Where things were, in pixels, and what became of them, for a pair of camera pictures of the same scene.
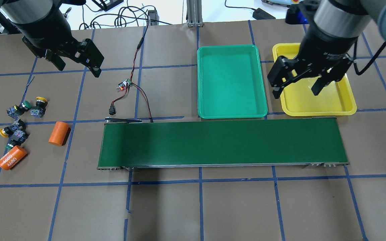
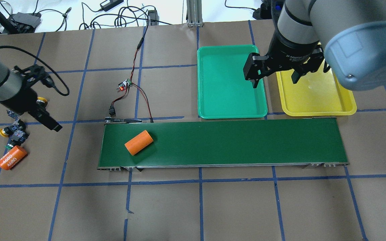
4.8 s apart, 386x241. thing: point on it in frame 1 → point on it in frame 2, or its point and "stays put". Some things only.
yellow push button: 39,110 stays put
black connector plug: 112,110 stays put
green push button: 19,137 stays put
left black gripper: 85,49 → 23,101
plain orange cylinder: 59,133 → 139,143
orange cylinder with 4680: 11,156 stays put
